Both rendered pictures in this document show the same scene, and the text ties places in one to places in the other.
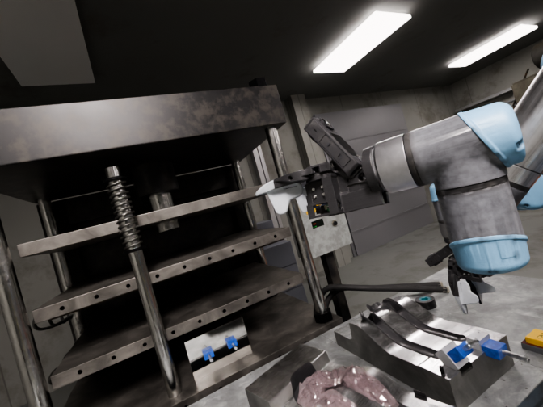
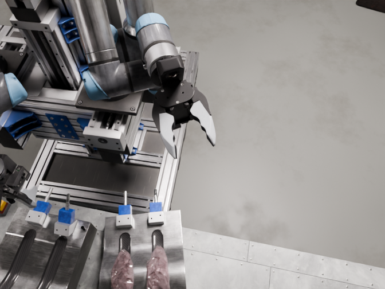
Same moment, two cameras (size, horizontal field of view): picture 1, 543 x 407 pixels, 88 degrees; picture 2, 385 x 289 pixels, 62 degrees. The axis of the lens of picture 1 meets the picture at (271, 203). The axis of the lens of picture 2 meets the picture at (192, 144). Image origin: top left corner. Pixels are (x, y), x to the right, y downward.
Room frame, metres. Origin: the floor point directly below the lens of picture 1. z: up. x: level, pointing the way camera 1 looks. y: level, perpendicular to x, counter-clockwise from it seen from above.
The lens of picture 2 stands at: (0.77, 0.16, 1.94)
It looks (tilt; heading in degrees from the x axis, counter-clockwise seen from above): 59 degrees down; 215
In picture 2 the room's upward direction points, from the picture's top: straight up
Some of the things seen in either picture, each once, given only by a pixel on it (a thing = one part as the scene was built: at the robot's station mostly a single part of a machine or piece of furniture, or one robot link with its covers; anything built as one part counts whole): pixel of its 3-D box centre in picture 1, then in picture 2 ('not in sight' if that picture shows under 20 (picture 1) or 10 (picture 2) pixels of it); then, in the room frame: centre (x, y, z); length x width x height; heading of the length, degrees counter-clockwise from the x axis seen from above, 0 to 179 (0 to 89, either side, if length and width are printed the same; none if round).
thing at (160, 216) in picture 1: (165, 218); not in sight; (1.60, 0.60, 1.52); 1.10 x 0.70 x 0.05; 114
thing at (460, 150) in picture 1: (460, 148); (154, 40); (0.35, -0.24, 1.43); 0.11 x 0.08 x 0.09; 52
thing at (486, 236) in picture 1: (481, 221); (152, 73); (0.36, -0.25, 1.34); 0.11 x 0.08 x 0.11; 142
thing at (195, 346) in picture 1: (208, 330); not in sight; (1.49, 0.50, 0.87); 0.50 x 0.27 x 0.17; 24
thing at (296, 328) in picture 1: (203, 350); not in sight; (1.55, 0.58, 0.76); 1.30 x 0.84 x 0.06; 114
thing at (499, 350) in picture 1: (498, 350); (43, 205); (0.75, -0.48, 0.89); 0.13 x 0.05 x 0.05; 24
